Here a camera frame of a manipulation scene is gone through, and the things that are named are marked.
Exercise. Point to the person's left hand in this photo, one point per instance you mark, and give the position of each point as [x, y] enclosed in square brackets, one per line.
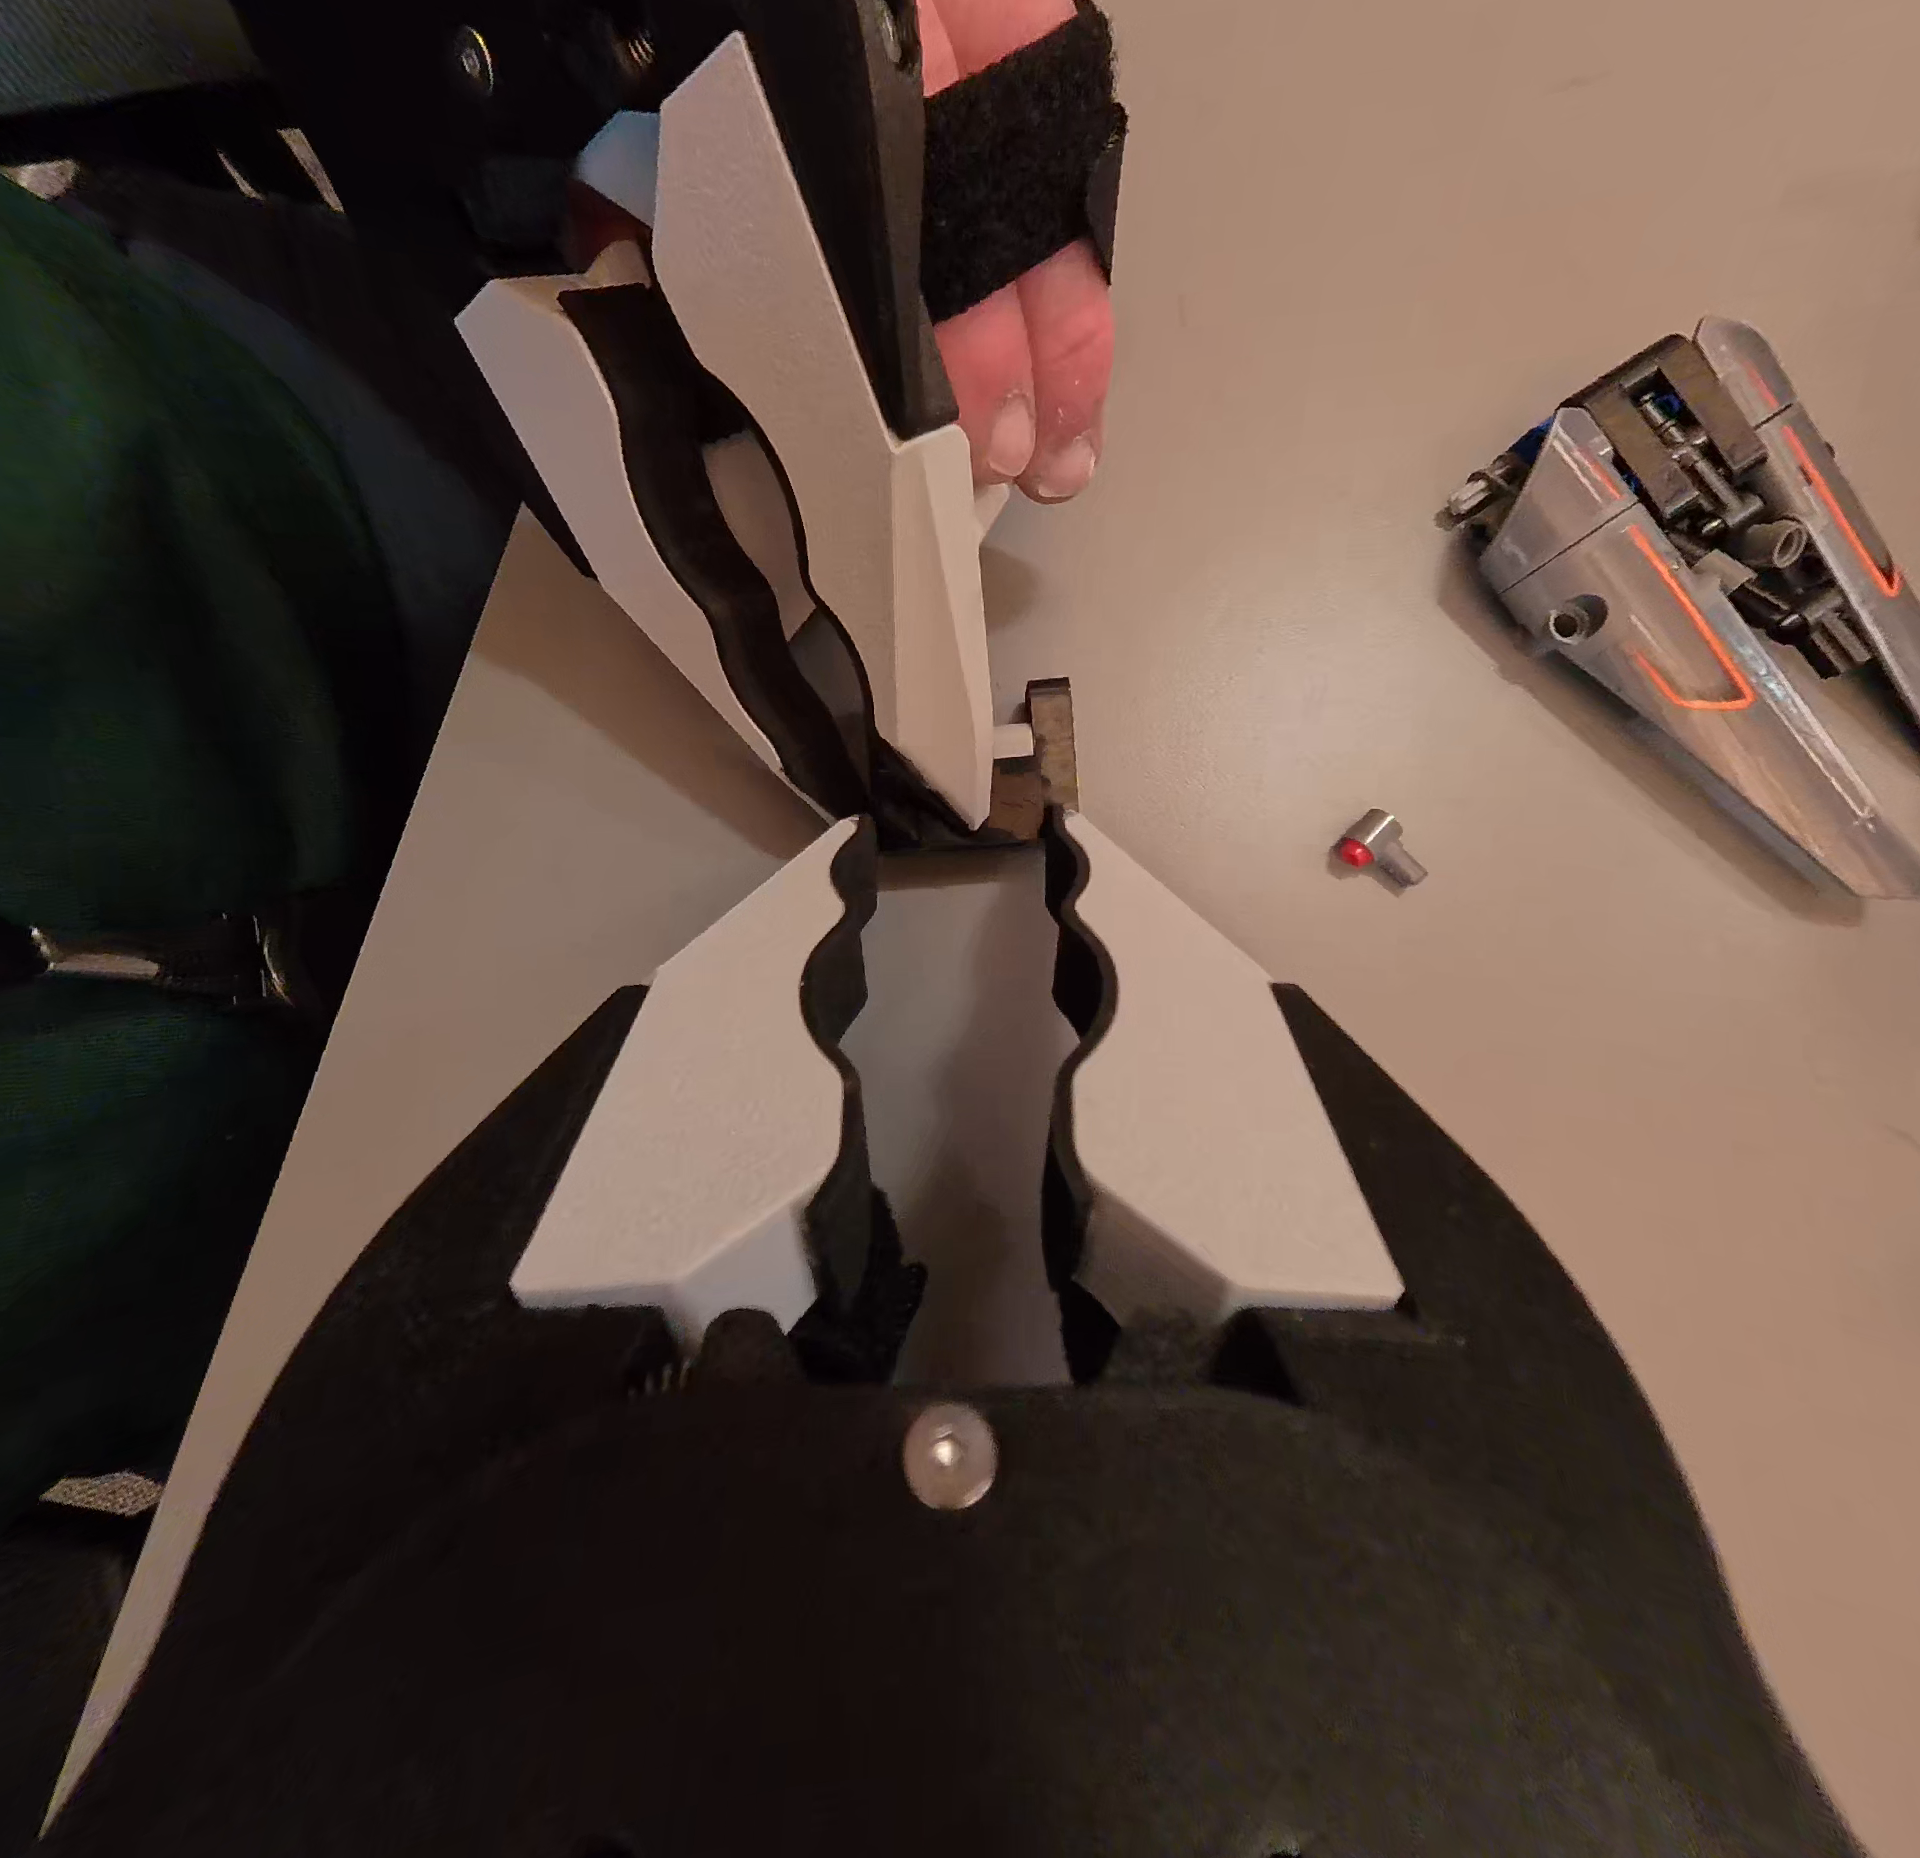
[1050, 388]

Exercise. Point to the small black lego assembly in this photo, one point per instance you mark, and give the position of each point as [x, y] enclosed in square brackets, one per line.
[1050, 749]

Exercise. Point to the grey lego pin red tip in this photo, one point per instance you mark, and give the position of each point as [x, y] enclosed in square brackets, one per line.
[1394, 852]

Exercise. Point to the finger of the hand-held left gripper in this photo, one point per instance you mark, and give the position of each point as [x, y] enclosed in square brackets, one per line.
[794, 312]
[554, 419]

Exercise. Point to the person's green shirt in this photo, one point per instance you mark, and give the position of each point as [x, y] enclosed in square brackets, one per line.
[150, 539]

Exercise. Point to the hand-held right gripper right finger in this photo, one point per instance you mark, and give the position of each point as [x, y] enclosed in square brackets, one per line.
[1230, 1139]

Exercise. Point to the grey pointed lego wing assembly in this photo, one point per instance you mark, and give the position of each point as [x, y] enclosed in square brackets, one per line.
[1591, 539]

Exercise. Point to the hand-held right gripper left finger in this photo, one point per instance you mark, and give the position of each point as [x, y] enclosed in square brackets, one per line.
[690, 1139]

